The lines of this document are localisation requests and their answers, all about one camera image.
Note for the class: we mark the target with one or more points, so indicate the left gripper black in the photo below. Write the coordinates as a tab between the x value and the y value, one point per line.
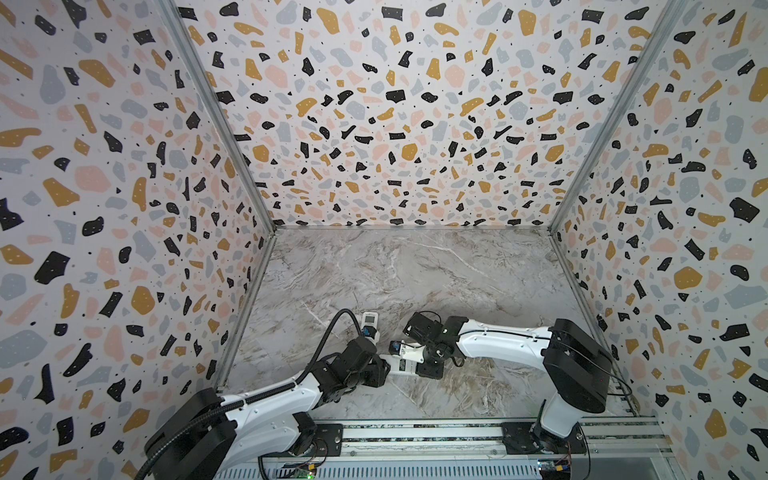
379	373

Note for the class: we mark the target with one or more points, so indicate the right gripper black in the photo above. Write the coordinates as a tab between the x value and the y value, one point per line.
429	365

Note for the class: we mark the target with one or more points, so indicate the red and white remote control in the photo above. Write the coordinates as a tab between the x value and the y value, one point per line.
400	366

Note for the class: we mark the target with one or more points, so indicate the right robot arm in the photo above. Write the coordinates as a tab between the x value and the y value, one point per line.
579	368

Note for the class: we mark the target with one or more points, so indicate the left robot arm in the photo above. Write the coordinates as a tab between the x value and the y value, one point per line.
211	433

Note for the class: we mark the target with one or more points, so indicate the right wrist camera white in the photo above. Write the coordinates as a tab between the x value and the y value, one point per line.
407	351

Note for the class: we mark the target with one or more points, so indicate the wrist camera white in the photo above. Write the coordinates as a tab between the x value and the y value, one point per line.
371	333
407	351

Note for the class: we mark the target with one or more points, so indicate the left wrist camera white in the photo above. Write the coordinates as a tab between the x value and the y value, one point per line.
371	333

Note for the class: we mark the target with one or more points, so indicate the aluminium mounting rail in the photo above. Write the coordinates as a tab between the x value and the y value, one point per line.
598	448

